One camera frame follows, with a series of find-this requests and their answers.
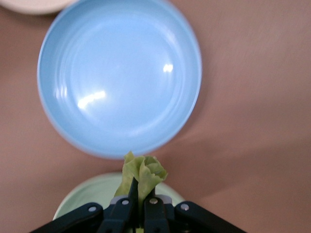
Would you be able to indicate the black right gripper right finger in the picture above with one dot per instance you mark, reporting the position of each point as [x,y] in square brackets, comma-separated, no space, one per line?
[155,216]

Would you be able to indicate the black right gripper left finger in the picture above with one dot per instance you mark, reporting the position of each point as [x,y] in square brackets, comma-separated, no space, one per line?
[119,216]

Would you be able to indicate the pale green plate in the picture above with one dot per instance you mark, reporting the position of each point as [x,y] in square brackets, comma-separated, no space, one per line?
[80,196]

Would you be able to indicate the green lettuce leaf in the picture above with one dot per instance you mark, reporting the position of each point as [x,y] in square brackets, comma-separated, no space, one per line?
[145,170]

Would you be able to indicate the blue plate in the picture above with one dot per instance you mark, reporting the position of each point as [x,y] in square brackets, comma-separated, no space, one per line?
[119,77]

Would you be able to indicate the beige plate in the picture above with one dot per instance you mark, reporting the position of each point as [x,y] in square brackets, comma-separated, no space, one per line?
[29,6]

